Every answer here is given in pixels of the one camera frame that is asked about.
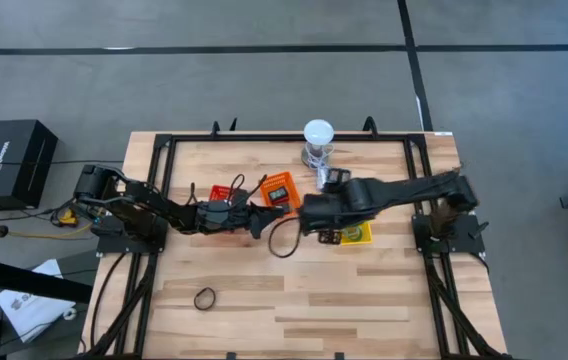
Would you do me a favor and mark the white dome table lamp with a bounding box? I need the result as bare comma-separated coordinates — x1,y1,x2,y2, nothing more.
301,118,336,169

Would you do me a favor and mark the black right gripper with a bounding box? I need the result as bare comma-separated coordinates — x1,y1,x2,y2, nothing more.
299,194,350,245

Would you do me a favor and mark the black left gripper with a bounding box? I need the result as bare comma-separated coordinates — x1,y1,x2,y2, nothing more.
196,199,286,240

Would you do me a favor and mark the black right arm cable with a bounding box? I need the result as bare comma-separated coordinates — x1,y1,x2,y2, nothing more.
267,215,304,260

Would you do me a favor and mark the yellow floor cable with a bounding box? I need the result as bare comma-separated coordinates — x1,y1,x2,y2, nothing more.
8,208,94,241

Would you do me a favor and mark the yellow plastic basket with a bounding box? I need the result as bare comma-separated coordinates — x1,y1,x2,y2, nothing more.
338,222,374,247

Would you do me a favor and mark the black cardboard box white print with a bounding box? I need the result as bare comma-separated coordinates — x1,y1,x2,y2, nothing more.
0,118,59,211

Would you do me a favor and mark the white paper bag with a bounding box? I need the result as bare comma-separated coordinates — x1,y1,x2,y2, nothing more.
0,258,78,344

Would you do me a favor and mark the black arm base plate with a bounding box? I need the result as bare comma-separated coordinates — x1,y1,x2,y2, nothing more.
412,213,486,254
96,214,168,255

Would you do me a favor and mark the orange plastic basket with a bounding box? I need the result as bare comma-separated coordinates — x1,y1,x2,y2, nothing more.
258,170,301,217

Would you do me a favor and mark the black watch band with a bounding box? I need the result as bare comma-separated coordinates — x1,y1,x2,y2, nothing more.
193,286,217,312

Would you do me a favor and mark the red plastic basket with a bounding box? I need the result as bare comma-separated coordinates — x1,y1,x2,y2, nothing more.
208,184,245,204

